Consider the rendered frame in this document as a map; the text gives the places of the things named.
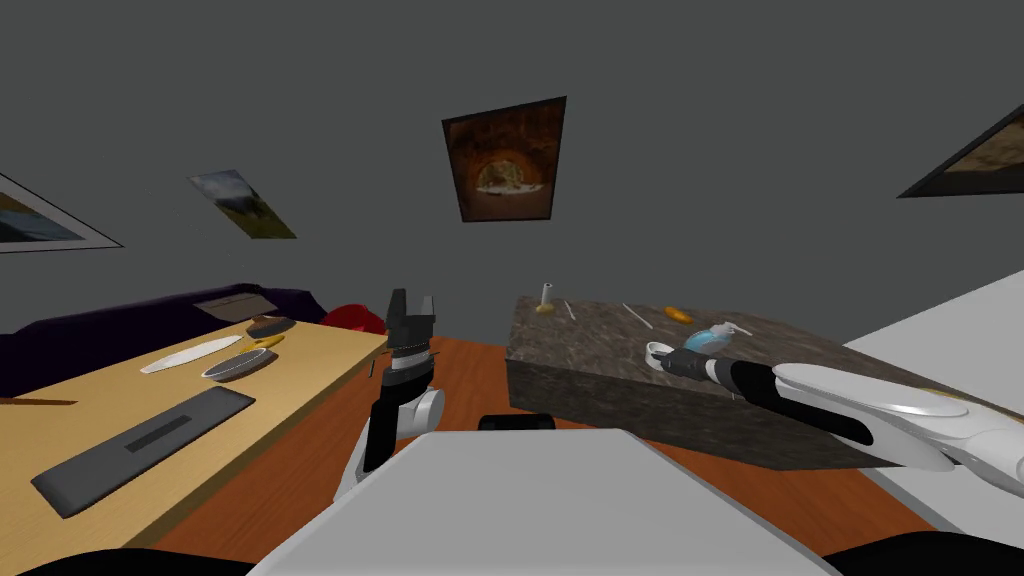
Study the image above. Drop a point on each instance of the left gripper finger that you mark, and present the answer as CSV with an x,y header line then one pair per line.
x,y
427,307
398,305

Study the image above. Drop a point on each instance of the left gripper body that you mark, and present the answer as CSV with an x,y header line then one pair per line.
x,y
411,331

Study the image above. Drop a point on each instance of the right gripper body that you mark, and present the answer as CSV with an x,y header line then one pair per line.
x,y
682,364

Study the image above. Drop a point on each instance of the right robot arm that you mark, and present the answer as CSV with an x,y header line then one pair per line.
x,y
864,404

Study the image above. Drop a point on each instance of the white mug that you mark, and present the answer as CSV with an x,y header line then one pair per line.
x,y
658,358

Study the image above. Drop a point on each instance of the blue spray bottle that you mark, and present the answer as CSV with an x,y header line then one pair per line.
x,y
708,340

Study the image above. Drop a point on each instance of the red round cushion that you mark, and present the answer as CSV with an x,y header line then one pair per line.
x,y
356,318

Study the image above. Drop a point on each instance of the orange bread roll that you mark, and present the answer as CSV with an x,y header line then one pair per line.
x,y
679,315

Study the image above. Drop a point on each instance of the long white stick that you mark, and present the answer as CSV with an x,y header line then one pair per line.
x,y
638,317

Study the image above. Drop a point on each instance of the dark marble table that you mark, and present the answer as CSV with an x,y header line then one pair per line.
x,y
592,384

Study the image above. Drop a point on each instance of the white candle yellow base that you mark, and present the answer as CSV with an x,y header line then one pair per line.
x,y
546,298

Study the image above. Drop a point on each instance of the short white stick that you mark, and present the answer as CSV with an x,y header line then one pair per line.
x,y
570,310

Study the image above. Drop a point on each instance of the yellow banana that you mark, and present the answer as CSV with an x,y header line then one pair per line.
x,y
266,343

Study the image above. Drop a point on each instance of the grey round bowl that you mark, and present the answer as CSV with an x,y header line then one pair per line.
x,y
236,366

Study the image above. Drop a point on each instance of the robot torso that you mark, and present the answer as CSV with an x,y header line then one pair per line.
x,y
528,504

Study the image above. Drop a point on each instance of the white oval plate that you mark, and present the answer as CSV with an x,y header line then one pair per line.
x,y
190,354

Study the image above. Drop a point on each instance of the dark grey flat keyboard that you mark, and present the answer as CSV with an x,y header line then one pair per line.
x,y
136,448

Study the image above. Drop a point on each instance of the dark purple sofa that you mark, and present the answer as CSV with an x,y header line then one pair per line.
x,y
96,332

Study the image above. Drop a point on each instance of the light wooden table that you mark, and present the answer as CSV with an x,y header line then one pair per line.
x,y
96,400

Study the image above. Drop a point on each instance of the brown wooden stick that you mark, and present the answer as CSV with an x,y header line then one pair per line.
x,y
36,402

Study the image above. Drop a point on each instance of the brown tunnel wall picture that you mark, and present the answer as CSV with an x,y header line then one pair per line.
x,y
504,164

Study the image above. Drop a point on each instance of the frameless landscape wall picture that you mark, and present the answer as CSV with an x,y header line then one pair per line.
x,y
244,206

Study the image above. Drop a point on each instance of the black framed wall picture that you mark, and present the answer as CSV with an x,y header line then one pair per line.
x,y
984,164

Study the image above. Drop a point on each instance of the white framed wall picture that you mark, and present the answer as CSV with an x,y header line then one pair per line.
x,y
36,220

